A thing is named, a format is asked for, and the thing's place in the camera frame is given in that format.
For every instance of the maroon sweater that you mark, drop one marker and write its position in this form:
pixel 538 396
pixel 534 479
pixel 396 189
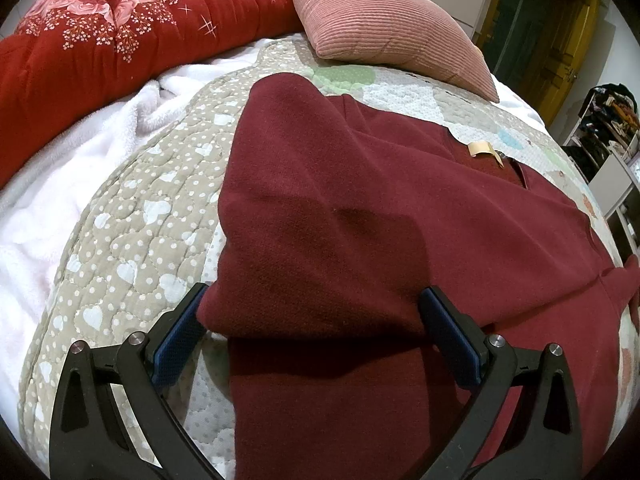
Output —
pixel 350 185

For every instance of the white shelf unit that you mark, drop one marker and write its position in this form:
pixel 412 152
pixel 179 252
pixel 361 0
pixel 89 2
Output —
pixel 622 180

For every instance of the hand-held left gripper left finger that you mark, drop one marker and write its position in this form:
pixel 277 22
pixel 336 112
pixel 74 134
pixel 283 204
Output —
pixel 175 345

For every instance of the heart patterned quilted bedspread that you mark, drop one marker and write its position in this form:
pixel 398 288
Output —
pixel 150 185

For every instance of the red floral quilt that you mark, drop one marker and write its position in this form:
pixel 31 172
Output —
pixel 100 60

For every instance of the white fleece blanket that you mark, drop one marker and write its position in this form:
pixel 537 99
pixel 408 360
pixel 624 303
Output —
pixel 60 160

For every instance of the yellow wooden door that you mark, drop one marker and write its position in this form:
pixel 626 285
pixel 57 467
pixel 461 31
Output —
pixel 570 50

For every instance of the white shoe rack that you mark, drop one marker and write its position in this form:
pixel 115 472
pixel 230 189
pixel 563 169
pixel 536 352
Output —
pixel 600 125

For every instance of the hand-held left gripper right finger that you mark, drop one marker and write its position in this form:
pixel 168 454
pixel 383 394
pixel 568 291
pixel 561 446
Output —
pixel 452 335

